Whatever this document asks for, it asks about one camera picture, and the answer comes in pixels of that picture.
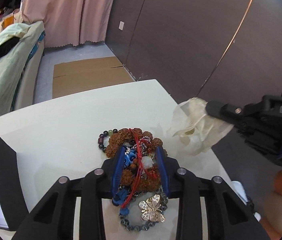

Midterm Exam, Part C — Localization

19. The dark multicolour bead bracelet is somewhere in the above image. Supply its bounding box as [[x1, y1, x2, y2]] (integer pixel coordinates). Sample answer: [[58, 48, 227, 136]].
[[97, 128, 119, 153]]

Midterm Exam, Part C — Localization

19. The red cord white stone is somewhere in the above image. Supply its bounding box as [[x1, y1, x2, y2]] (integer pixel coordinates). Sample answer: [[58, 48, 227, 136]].
[[110, 128, 162, 210]]

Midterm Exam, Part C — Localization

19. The blue flower bead bracelet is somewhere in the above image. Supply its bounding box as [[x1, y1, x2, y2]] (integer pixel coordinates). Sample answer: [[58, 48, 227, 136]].
[[112, 144, 138, 218]]

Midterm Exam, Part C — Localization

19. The black jewelry box white interior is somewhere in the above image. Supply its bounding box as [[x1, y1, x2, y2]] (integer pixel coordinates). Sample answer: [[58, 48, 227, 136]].
[[0, 137, 28, 231]]

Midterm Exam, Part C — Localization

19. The brown rudraksha bead bracelet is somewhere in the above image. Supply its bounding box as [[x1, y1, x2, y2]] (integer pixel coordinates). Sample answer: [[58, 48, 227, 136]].
[[105, 127, 168, 193]]

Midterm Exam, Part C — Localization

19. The cream organza drawstring pouch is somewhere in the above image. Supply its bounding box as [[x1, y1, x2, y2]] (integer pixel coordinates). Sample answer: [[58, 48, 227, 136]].
[[169, 98, 234, 156]]

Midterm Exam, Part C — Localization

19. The white wall socket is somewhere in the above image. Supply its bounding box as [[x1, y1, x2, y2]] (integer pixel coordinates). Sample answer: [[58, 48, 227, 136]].
[[118, 21, 124, 31]]

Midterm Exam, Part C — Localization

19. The pink curtain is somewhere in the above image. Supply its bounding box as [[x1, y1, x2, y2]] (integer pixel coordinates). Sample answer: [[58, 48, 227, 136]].
[[22, 0, 113, 48]]

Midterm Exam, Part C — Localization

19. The white bed frame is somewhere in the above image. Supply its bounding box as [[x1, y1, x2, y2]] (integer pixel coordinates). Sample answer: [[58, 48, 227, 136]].
[[10, 31, 46, 111]]

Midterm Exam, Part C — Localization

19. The green bed blanket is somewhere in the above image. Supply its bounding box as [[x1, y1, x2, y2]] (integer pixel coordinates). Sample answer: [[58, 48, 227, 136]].
[[0, 21, 45, 116]]

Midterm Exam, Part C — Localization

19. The pale green duvet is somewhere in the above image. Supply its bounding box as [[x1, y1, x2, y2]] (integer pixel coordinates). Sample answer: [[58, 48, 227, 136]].
[[0, 23, 30, 46]]

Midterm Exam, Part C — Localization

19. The flattened cardboard sheet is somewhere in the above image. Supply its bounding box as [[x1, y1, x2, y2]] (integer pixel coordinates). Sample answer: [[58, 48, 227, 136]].
[[52, 56, 134, 99]]

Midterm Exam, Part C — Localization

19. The gold butterfly grey bead bracelet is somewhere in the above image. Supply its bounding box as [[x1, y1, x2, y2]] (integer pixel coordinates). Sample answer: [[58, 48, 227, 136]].
[[118, 191, 170, 232]]

